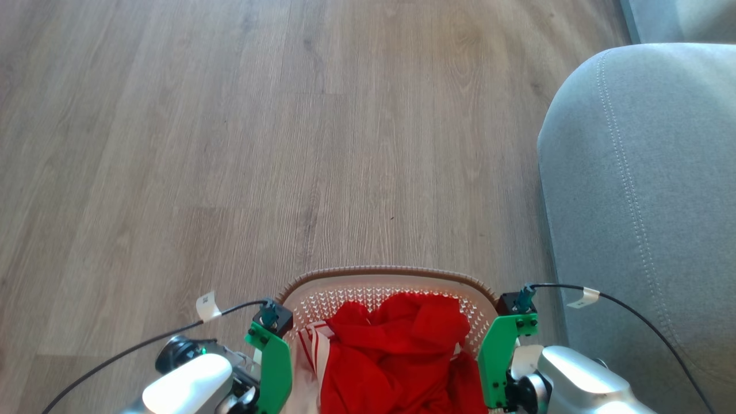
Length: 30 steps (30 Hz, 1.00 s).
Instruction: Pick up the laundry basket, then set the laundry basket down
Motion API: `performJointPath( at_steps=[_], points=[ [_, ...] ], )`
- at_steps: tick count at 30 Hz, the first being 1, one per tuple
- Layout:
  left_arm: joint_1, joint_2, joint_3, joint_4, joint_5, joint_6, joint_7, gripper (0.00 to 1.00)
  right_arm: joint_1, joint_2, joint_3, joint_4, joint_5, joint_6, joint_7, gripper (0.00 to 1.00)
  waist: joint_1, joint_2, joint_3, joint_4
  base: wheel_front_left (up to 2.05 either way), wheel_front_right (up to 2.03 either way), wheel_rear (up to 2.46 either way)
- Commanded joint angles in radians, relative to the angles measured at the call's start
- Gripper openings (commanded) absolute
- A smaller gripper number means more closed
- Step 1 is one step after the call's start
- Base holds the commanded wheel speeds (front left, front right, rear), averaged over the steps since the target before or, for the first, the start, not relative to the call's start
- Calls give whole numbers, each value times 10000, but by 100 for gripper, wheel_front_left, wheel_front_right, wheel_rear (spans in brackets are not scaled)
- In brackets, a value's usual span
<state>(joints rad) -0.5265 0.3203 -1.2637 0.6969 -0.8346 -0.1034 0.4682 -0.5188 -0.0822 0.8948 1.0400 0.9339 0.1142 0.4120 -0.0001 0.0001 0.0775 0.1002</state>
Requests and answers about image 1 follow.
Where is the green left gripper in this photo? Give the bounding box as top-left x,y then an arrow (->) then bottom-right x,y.
244,321 -> 293,414

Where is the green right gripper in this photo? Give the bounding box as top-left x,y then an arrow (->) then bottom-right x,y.
477,313 -> 539,411

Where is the white laundry basket brown rim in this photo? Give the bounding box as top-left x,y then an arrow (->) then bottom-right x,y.
276,265 -> 501,414

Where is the white garment with red stripes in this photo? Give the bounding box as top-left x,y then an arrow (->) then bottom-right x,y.
296,320 -> 335,414

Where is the grey fabric sofa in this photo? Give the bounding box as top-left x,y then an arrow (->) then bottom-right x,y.
537,0 -> 736,414

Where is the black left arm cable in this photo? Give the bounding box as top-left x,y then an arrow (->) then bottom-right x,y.
40,291 -> 270,414

